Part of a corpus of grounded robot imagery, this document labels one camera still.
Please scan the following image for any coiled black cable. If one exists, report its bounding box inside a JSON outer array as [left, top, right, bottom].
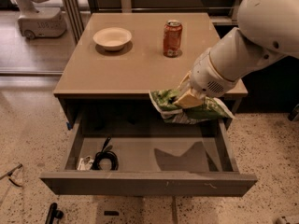
[[91, 135, 120, 172]]

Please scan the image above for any open grey top drawer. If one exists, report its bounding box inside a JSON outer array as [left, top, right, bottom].
[[40, 112, 257, 197]]

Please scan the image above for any green jalapeno chip bag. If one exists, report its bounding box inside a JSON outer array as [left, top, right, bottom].
[[149, 89, 234, 124]]

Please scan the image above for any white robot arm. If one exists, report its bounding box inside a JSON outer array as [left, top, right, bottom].
[[174, 0, 299, 108]]

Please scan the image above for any white paper bowl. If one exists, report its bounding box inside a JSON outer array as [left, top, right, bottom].
[[93, 27, 132, 51]]

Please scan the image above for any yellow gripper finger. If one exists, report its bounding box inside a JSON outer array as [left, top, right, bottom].
[[178, 72, 191, 92], [174, 89, 206, 109]]

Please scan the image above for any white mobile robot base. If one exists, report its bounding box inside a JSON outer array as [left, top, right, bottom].
[[16, 0, 66, 39]]

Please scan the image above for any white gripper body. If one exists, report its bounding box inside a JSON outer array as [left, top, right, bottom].
[[190, 49, 237, 97]]

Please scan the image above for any small white packet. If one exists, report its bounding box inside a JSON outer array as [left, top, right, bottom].
[[77, 156, 94, 171]]

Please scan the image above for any grey cabinet with counter top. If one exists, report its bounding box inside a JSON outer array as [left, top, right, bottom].
[[52, 11, 249, 131]]

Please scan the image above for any orange soda can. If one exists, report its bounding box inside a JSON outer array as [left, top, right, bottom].
[[164, 20, 183, 57]]

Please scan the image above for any black tool on floor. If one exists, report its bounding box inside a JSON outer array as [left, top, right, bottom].
[[45, 203, 64, 224]]

